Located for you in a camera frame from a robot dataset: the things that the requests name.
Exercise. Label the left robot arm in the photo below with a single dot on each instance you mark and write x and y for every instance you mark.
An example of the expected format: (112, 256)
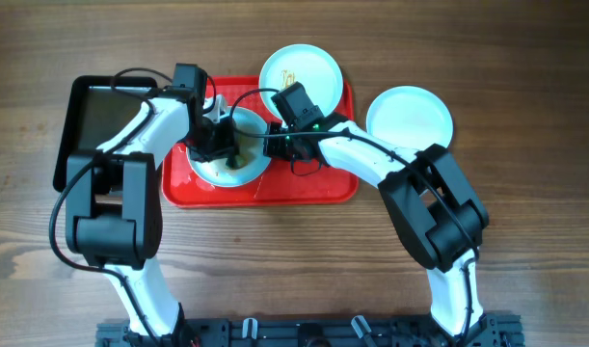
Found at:
(111, 207)

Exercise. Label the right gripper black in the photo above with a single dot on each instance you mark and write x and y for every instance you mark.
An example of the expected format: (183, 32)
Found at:
(272, 146)

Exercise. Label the green yellow scrub sponge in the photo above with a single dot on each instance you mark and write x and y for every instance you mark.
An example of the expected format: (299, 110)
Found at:
(236, 162)

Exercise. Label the light blue plate top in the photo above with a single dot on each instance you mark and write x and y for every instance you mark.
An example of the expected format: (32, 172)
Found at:
(310, 65)

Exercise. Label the red plastic serving tray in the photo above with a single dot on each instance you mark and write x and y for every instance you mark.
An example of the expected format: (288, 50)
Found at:
(182, 186)

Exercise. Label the black rectangular water basin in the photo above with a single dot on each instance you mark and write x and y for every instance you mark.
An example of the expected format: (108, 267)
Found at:
(96, 114)

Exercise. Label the light blue plate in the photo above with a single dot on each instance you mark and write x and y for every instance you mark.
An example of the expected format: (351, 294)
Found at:
(409, 116)
(310, 65)
(250, 160)

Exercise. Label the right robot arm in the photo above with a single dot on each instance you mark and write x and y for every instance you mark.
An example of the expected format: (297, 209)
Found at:
(403, 152)

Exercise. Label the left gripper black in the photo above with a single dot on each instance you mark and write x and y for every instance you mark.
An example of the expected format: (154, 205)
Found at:
(226, 148)

